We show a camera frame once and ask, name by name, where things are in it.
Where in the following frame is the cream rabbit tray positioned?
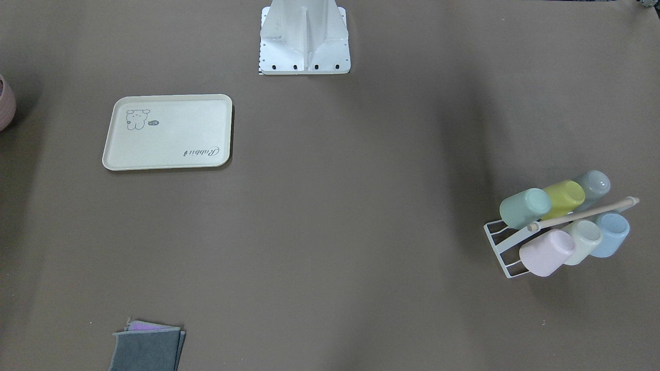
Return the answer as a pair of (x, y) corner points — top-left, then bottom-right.
(102, 94), (233, 171)

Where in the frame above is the mint green cup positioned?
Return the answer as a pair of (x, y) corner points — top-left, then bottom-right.
(499, 188), (552, 230)

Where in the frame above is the pink cup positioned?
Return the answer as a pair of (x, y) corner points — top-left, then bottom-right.
(519, 229), (576, 277)

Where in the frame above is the yellow cup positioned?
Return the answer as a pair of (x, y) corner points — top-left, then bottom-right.
(541, 179), (586, 220)

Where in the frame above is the white cup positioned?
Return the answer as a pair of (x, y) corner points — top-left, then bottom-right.
(561, 219), (603, 266)

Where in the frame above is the grey cup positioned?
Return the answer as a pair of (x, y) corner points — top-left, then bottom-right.
(572, 170), (611, 213)

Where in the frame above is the light blue cup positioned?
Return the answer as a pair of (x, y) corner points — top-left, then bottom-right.
(590, 212), (630, 258)

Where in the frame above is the purple cloth under grey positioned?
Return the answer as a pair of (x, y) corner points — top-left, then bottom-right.
(125, 320), (175, 332)

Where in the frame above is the grey folded cloth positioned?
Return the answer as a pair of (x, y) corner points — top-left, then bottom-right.
(109, 327), (186, 370)

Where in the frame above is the pink ice bowl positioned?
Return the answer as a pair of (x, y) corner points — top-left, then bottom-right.
(0, 75), (17, 131)

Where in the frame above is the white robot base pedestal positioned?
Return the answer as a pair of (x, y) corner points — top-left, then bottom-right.
(258, 1), (352, 75)

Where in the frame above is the white wire cup rack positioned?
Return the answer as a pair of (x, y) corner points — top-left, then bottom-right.
(483, 196), (639, 279)

